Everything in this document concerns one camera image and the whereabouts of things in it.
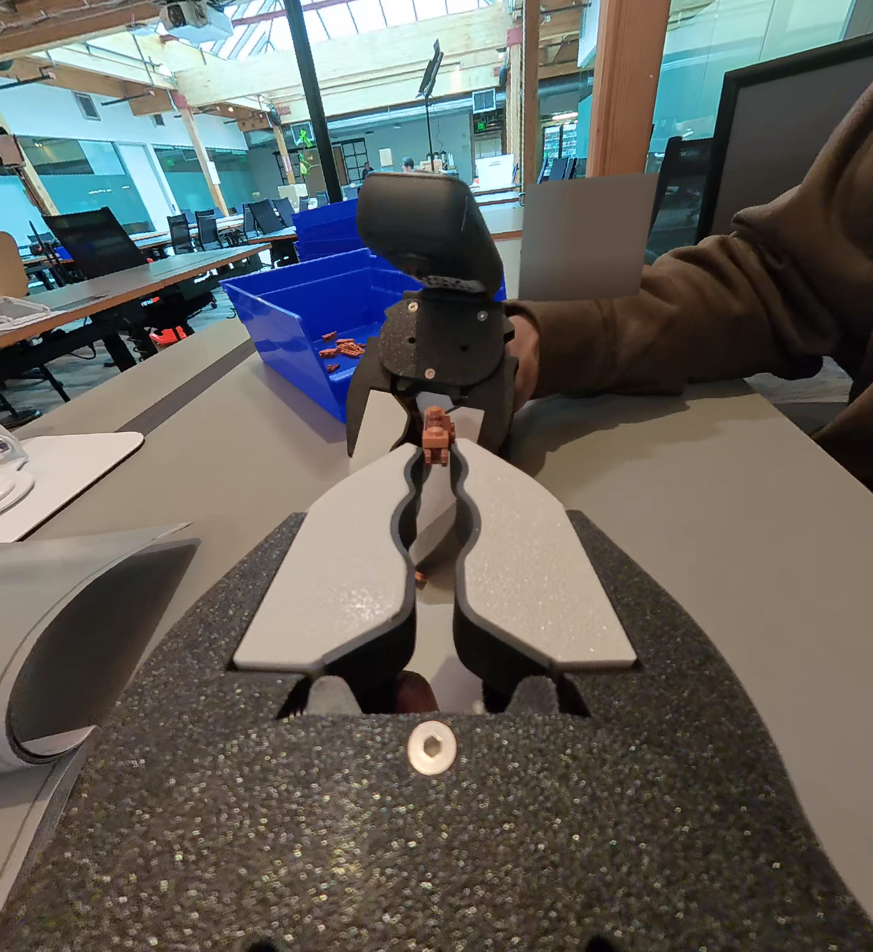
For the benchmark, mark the heap of orange bricks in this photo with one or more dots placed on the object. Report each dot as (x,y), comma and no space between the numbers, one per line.
(343,347)

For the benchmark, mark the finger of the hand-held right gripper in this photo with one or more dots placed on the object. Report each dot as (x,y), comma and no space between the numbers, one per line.
(380,432)
(468,424)

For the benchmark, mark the blue plastic bin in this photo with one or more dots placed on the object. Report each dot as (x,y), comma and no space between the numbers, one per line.
(288,320)

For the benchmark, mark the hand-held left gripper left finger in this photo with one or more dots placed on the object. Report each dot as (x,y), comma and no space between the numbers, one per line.
(333,588)

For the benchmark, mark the black pole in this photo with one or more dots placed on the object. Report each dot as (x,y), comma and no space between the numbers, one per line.
(310,104)

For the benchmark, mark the stack of blue bins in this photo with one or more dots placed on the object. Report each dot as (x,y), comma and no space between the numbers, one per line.
(325,231)

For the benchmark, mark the person's right forearm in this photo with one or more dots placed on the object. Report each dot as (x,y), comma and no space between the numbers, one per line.
(734,283)

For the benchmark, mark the brick instruction booklet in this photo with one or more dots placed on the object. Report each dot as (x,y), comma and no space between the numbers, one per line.
(65,640)

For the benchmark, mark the ceiling projector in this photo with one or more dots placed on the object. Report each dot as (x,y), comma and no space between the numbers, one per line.
(199,18)

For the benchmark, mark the grey desk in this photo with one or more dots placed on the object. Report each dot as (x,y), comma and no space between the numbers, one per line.
(734,521)

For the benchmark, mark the black computer monitor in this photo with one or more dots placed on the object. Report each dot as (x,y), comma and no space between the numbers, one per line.
(809,134)

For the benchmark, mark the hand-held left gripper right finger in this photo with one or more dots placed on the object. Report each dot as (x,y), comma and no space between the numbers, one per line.
(541,580)

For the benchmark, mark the wooden post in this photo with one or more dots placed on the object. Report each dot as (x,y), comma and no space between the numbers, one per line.
(627,82)

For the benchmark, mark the wooden office table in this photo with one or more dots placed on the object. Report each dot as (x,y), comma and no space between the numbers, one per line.
(94,290)

